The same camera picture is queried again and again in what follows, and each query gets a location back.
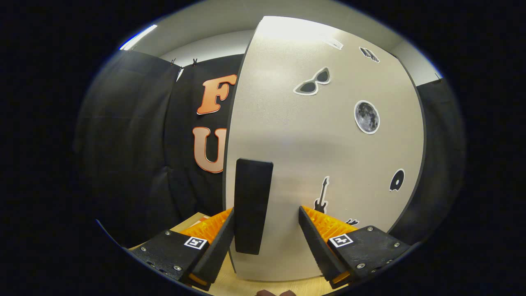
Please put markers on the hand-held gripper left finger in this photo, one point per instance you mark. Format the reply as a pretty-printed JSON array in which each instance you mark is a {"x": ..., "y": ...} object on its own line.
[{"x": 218, "y": 246}]

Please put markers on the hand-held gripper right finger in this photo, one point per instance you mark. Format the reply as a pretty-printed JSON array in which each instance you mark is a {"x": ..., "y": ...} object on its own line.
[{"x": 316, "y": 242}]

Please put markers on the beige shoe cabinet door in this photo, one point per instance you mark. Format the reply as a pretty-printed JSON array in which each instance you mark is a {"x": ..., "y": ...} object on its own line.
[{"x": 308, "y": 144}]

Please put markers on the beige orange cover book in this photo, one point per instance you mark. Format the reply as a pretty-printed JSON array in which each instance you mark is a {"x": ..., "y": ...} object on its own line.
[{"x": 200, "y": 220}]

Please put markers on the black backdrop cloth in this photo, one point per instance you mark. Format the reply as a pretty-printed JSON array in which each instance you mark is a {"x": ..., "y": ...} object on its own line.
[{"x": 123, "y": 144}]

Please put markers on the row of black cloth clips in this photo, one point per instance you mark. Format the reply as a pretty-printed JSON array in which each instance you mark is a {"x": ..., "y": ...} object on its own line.
[{"x": 194, "y": 62}]

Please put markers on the narrow ceiling light panel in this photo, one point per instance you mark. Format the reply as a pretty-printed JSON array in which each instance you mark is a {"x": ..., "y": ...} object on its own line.
[{"x": 137, "y": 38}]

